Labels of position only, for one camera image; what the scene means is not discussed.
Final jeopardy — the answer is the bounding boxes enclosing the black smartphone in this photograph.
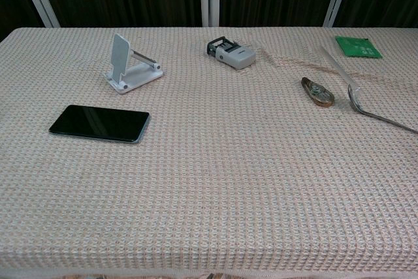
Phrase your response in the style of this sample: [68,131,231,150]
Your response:
[48,105,150,144]

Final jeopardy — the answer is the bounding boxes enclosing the white folding phone stand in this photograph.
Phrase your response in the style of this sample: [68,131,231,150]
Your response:
[104,33,164,95]

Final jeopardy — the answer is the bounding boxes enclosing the beige waffle tablecloth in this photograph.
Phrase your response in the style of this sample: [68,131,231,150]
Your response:
[0,26,418,276]

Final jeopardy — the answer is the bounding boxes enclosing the grey self-inking date stamp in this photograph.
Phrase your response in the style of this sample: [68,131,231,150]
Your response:
[206,38,257,71]

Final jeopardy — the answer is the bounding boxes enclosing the brown correction tape dispenser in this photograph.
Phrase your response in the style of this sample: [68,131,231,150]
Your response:
[300,76,335,108]

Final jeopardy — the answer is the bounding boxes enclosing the clear plastic spoon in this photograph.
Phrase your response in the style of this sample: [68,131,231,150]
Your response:
[319,45,360,92]

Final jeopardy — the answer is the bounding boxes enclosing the metal spoon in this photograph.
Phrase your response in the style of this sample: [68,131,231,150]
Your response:
[347,83,418,135]

